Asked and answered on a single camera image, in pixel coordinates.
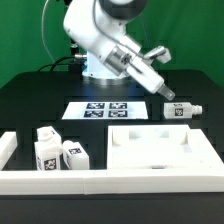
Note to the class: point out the white U-shaped obstacle fence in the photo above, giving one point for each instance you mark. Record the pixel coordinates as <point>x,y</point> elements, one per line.
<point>112,181</point>

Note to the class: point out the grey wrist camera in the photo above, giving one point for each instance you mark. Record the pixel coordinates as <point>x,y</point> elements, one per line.
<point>161,53</point>

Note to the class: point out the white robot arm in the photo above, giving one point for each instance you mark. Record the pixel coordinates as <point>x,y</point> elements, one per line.
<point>99,27</point>

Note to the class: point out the white sheet with tags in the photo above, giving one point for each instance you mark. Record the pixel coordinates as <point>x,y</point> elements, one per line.
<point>105,110</point>

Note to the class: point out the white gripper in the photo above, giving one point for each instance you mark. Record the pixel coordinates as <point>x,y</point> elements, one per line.
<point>145,75</point>

